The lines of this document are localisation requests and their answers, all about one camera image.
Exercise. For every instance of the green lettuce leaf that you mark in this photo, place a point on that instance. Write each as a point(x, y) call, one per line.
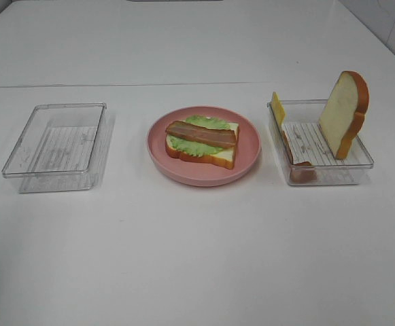
point(197, 149)

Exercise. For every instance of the bread slice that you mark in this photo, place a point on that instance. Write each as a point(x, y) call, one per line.
point(224, 159)
point(344, 113)

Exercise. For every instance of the bacon strip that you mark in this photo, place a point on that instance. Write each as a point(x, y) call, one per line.
point(212, 137)
point(300, 173)

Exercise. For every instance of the yellow cheese slice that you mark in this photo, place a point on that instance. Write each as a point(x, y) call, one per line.
point(278, 110)

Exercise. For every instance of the pink round plate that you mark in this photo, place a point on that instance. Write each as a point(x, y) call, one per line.
point(204, 174)

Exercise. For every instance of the clear right plastic container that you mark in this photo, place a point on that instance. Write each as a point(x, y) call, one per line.
point(308, 144)

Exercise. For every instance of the clear plastic container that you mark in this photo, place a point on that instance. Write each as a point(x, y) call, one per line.
point(308, 144)
point(63, 147)

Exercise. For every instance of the clear left plastic container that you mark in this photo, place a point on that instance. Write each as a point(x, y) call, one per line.
point(63, 147)

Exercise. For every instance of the standing bread slice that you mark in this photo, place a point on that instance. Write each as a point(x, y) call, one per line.
point(344, 113)

